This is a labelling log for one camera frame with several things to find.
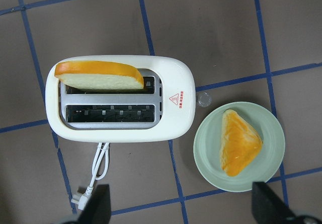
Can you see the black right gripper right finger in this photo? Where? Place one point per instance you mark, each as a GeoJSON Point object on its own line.
{"type": "Point", "coordinates": [267, 207]}

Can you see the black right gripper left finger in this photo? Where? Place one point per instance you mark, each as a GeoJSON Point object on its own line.
{"type": "Point", "coordinates": [98, 208]}

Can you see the white two-slot toaster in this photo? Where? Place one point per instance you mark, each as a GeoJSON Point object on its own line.
{"type": "Point", "coordinates": [164, 109]}

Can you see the grey toaster lever knob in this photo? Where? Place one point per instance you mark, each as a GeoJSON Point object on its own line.
{"type": "Point", "coordinates": [203, 99]}

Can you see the bread slice in toaster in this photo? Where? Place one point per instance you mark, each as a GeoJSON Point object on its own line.
{"type": "Point", "coordinates": [92, 75]}

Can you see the light green plate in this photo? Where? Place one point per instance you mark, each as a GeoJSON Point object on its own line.
{"type": "Point", "coordinates": [207, 142]}

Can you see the triangular toast on plate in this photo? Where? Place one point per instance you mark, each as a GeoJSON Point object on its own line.
{"type": "Point", "coordinates": [240, 143]}

